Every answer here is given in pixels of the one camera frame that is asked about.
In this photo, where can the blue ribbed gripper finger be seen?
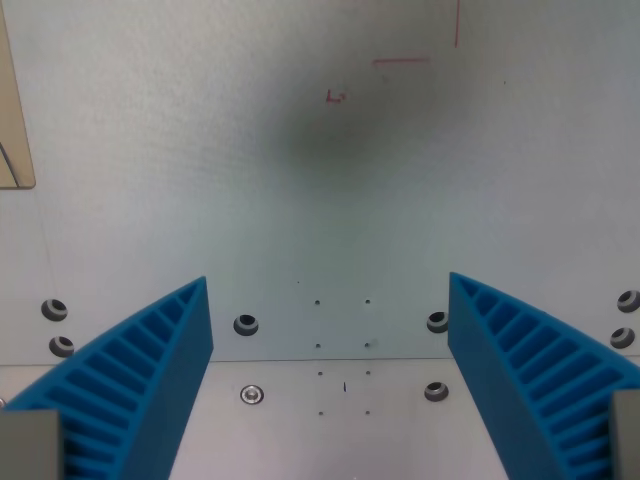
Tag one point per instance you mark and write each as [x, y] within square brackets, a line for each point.
[165, 370]
[490, 360]

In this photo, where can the silver screw in plate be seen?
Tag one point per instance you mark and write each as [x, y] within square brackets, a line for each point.
[252, 394]

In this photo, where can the beige board with rounded corner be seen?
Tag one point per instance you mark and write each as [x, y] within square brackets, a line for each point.
[12, 125]

